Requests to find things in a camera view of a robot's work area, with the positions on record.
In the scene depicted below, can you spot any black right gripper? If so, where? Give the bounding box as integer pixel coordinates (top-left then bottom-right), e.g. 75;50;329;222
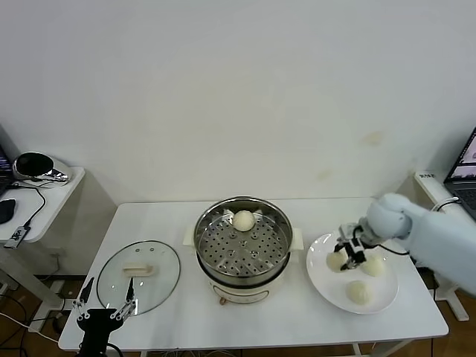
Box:
334;225;373;271

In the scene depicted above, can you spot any white steamed baozi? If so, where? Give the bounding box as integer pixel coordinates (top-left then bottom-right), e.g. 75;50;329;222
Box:
345;280;373;306
232;210;257;232
326;251;350;274
361;256;386;278

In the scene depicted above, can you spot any white side table with label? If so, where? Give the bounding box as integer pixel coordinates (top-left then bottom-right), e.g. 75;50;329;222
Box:
414;171;476;323

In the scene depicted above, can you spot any white floor cable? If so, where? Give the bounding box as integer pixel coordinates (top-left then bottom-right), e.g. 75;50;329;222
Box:
0;312;60;345

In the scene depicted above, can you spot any thin black hub cable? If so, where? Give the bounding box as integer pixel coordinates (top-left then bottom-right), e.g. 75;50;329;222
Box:
9;184;48;228

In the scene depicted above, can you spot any laptop screen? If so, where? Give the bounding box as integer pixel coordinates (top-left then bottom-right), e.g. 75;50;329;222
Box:
0;143;18;198

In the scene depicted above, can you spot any white side table with device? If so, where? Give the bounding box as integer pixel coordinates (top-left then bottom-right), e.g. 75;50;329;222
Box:
0;166;87;309

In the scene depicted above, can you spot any glass lid with cream handle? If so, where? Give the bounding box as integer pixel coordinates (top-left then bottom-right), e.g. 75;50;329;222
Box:
97;240;182;317

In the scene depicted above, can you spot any grey usb hub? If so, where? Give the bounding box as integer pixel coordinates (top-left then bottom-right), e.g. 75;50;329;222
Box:
3;225;31;249

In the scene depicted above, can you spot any stainless steel steamer basket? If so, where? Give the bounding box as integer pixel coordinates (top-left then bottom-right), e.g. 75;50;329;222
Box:
194;197;294;283

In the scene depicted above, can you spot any black and white charger cable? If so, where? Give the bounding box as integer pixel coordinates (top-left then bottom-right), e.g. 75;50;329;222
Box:
431;198;460;215

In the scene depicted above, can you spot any grey laptop with keyboard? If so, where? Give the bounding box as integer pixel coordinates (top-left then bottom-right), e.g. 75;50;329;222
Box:
443;128;476;222

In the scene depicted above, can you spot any white round plate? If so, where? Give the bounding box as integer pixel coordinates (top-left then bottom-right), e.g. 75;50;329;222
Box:
306;232;399;315

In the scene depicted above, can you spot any cream electric cooking pot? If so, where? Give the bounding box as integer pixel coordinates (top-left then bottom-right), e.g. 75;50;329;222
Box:
184;226;304;306

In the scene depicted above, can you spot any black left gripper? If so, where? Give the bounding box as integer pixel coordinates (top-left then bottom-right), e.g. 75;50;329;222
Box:
72;276;137;357

